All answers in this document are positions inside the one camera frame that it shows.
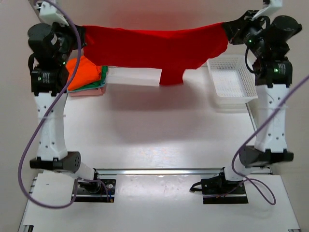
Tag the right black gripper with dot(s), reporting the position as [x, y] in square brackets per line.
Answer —
[234, 30]

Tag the orange folded t shirt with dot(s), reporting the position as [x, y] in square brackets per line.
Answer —
[88, 75]

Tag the pink folded t shirt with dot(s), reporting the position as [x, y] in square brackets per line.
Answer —
[88, 92]

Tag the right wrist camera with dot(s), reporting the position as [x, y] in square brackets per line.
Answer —
[269, 8]

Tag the red t shirt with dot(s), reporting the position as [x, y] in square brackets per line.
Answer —
[172, 51]

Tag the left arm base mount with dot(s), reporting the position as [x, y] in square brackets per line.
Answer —
[97, 192]

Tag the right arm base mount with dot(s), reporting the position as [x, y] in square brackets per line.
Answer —
[218, 190]

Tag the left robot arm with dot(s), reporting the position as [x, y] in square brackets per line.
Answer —
[51, 47]

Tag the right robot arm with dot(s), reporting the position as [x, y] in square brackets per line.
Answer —
[267, 40]

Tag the green folded t shirt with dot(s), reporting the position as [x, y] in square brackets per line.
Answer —
[101, 82]

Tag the white plastic basket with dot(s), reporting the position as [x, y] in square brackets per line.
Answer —
[233, 85]

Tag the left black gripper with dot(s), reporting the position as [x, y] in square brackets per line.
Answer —
[80, 29]

